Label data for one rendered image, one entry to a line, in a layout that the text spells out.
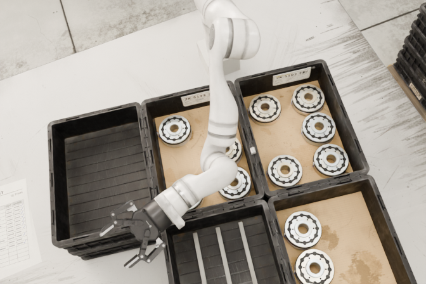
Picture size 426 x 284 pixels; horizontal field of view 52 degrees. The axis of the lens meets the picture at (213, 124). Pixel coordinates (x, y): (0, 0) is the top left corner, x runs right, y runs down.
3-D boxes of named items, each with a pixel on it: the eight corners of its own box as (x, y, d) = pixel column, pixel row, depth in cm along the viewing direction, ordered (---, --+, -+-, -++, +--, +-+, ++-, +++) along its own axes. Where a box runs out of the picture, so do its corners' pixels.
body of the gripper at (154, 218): (174, 220, 109) (143, 245, 107) (153, 193, 108) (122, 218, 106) (178, 225, 101) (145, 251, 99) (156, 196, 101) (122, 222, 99)
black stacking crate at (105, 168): (62, 138, 148) (47, 123, 138) (148, 118, 149) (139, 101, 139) (68, 255, 130) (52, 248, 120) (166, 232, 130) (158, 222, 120)
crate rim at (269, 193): (232, 83, 141) (232, 78, 139) (323, 61, 141) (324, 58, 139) (265, 200, 122) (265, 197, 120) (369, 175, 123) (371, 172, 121)
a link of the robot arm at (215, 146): (219, 170, 116) (224, 120, 112) (236, 184, 108) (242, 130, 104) (195, 173, 112) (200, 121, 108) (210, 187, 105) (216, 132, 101)
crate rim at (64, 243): (49, 125, 140) (46, 122, 138) (141, 104, 140) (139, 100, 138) (55, 250, 121) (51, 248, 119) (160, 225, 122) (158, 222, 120)
